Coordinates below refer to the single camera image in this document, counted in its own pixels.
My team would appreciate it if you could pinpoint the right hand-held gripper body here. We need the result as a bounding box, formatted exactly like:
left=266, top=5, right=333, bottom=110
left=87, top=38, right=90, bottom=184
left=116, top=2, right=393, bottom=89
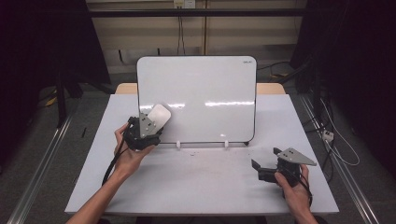
left=256, top=147, right=318, bottom=189

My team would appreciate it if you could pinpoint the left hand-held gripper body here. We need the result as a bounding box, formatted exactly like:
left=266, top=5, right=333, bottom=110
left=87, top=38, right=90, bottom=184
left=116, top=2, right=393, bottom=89
left=122, top=112, right=163, bottom=152

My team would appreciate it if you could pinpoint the white whiteboard eraser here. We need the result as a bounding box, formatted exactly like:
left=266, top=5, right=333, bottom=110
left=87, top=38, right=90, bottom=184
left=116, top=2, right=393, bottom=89
left=146, top=104, right=172, bottom=130

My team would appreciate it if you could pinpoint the white whiteboard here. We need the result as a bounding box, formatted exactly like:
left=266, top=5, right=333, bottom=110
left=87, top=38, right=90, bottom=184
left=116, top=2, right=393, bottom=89
left=135, top=55, right=258, bottom=147

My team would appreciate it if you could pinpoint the person's left hand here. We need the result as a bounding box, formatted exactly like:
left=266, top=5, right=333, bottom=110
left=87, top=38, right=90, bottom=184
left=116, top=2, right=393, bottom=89
left=113, top=122, right=157, bottom=178

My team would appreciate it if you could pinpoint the person's right hand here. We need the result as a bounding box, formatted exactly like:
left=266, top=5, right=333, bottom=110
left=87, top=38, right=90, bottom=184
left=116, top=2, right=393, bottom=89
left=274, top=163, right=313, bottom=216

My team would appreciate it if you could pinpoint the white table cover sheet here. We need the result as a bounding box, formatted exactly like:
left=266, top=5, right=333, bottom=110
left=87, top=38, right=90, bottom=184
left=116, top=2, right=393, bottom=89
left=64, top=92, right=340, bottom=217

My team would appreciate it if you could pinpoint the black metal stand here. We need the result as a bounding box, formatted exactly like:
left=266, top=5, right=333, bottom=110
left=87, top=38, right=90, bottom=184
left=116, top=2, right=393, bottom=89
left=54, top=71, right=83, bottom=129

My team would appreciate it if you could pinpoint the yellow vertical pipe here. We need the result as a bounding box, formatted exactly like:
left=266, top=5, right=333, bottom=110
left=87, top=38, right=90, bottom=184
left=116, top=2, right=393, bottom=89
left=203, top=0, right=208, bottom=56

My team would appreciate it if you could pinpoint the black horizontal metal bar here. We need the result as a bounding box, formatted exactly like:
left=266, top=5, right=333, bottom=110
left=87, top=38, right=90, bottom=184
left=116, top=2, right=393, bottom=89
left=87, top=8, right=307, bottom=18

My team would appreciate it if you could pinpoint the black curtain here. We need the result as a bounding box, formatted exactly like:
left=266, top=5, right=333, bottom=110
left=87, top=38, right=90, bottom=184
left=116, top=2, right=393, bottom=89
left=289, top=0, right=396, bottom=178
left=0, top=0, right=111, bottom=169

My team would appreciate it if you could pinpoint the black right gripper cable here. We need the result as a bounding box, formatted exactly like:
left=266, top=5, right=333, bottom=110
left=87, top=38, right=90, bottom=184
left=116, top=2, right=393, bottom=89
left=290, top=171, right=314, bottom=208

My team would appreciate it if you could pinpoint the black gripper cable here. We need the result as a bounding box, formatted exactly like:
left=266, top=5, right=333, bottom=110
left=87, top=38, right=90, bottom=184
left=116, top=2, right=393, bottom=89
left=101, top=136, right=130, bottom=187
left=290, top=171, right=314, bottom=208

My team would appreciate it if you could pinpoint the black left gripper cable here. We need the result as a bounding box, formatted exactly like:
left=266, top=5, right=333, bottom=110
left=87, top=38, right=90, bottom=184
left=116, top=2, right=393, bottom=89
left=101, top=136, right=130, bottom=187

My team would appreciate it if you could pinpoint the white floor cable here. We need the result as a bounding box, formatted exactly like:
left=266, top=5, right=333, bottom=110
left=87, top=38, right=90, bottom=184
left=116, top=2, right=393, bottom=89
left=320, top=99, right=361, bottom=167

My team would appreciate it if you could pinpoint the aluminium floor rail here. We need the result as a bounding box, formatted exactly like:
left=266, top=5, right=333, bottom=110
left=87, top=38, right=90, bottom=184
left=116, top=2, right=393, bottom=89
left=6, top=108, right=78, bottom=224
left=298, top=94, right=381, bottom=224

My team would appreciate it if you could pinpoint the black floor cable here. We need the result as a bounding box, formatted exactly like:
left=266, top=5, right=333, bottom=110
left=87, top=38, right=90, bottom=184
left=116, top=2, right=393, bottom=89
left=256, top=60, right=292, bottom=71

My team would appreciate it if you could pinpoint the black hanging cable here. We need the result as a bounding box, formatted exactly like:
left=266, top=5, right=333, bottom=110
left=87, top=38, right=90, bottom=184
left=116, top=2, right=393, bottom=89
left=177, top=7, right=187, bottom=57

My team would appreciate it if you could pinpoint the white wall socket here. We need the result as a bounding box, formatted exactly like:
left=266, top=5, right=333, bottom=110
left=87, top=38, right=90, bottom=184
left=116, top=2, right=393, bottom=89
left=173, top=0, right=196, bottom=9

